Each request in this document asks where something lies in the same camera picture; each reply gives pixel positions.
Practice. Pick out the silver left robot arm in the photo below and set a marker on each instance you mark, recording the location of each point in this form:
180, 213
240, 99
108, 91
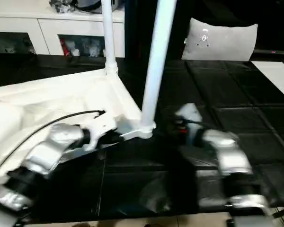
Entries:
42, 151

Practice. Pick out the white plastic table leg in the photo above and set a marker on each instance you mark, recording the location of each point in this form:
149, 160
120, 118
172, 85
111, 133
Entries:
109, 35
156, 59

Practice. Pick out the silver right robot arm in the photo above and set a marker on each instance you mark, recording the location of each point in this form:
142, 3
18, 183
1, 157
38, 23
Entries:
232, 156

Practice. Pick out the red bottle behind glass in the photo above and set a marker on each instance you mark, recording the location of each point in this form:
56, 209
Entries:
65, 48

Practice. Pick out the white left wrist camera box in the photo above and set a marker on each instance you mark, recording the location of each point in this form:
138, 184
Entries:
101, 125

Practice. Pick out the grey cushion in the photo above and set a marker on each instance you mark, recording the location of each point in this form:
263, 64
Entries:
222, 40

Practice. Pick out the white plastic table top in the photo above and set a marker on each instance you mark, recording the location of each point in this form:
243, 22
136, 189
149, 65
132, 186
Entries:
38, 99

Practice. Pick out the grey helmet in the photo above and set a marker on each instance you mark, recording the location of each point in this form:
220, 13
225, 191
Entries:
92, 5

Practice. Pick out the white glass-door cabinet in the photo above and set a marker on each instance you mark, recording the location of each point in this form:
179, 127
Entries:
61, 26

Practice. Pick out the white flat board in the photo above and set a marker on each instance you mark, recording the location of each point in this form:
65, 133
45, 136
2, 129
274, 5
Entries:
274, 75

